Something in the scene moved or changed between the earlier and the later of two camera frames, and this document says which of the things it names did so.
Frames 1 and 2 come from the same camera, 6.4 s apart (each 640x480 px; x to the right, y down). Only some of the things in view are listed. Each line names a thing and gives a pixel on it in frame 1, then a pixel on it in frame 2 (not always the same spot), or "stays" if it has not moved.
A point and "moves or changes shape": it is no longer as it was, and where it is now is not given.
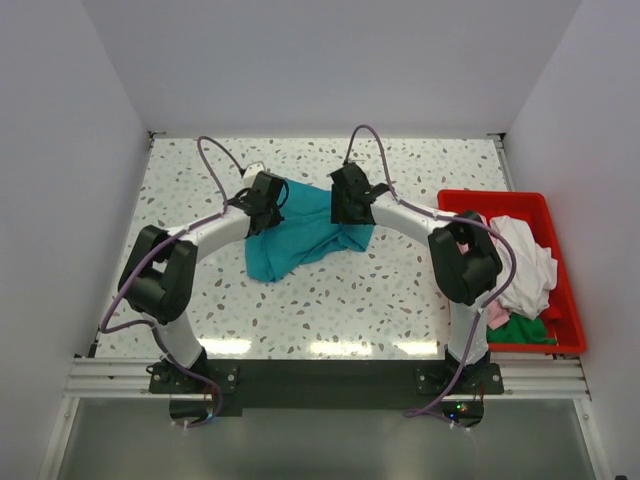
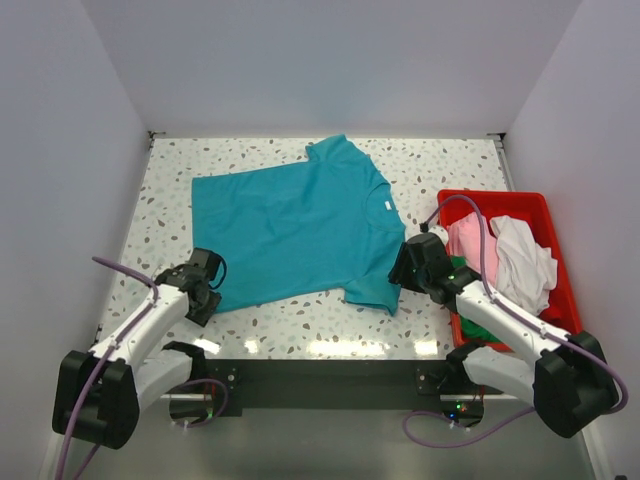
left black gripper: (276, 218) to (202, 316)
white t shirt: (535, 269) stays
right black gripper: (338, 213) to (398, 273)
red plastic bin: (564, 316) stays
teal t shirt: (304, 235) moves or changes shape
